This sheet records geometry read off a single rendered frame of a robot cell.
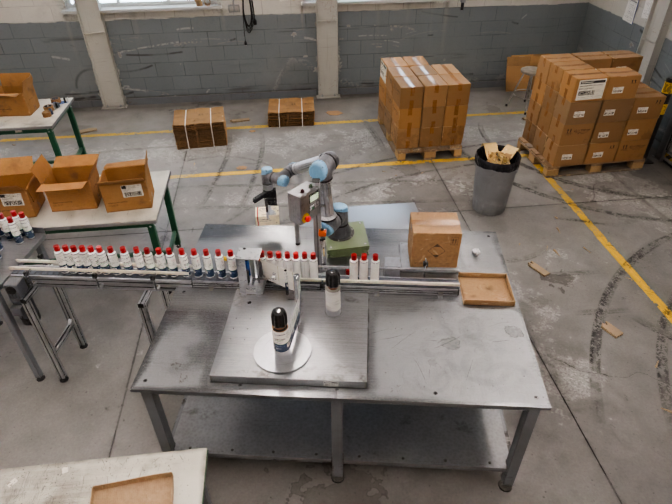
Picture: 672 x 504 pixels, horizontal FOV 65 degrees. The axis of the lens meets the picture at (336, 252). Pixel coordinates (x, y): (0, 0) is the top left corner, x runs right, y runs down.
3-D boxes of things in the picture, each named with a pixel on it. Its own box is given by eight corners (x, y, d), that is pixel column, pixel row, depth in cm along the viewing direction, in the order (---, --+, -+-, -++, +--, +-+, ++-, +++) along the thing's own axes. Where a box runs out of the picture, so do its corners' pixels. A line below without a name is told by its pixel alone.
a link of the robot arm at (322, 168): (343, 228, 348) (336, 154, 314) (331, 240, 339) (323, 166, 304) (327, 223, 353) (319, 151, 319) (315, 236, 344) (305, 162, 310)
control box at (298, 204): (289, 220, 306) (286, 192, 295) (308, 208, 317) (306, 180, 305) (302, 226, 301) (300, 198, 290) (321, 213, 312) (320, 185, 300)
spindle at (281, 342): (272, 355, 275) (268, 316, 258) (275, 343, 282) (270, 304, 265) (289, 356, 275) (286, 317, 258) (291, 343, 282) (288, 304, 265)
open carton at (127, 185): (102, 220, 399) (87, 177, 377) (110, 187, 439) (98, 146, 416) (154, 214, 405) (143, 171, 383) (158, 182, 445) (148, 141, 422)
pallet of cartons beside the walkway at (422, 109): (462, 156, 646) (473, 85, 592) (396, 161, 637) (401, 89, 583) (434, 118, 741) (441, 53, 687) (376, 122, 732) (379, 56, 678)
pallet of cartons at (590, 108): (546, 179, 601) (572, 79, 532) (515, 146, 668) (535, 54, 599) (643, 170, 615) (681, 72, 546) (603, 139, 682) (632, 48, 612)
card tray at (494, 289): (463, 304, 314) (464, 299, 312) (458, 276, 335) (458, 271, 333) (514, 306, 313) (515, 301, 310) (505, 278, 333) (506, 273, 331)
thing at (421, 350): (130, 391, 268) (129, 389, 266) (206, 225, 387) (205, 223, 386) (550, 410, 257) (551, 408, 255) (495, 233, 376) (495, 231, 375)
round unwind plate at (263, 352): (248, 372, 268) (248, 371, 267) (259, 329, 292) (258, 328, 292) (308, 375, 266) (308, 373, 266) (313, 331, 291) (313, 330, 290)
